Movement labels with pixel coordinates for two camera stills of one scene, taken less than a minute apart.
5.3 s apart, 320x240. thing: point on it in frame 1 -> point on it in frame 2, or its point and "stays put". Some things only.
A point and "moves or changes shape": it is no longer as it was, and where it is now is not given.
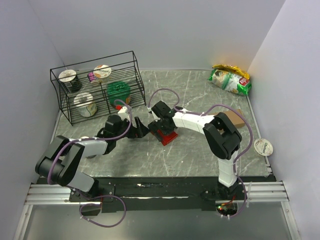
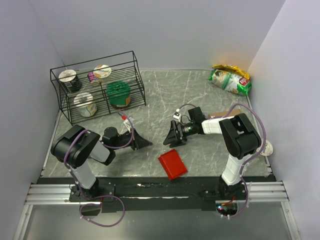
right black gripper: [155, 126] -> [172, 137]
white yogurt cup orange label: [103, 73] stays put
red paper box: [166, 139] moves or changes shape
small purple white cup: [91, 76] stays put
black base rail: [128, 194] stays put
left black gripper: [139, 132] -> [140, 142]
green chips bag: [231, 81] stays put
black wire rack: [97, 88] stays put
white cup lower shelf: [85, 105] stays put
